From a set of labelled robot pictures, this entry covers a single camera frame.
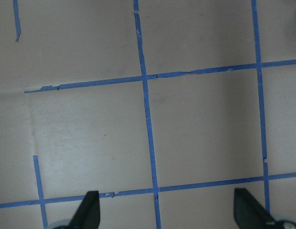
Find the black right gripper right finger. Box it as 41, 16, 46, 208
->
234, 188, 276, 229

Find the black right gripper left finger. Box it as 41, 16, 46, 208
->
68, 191, 101, 229

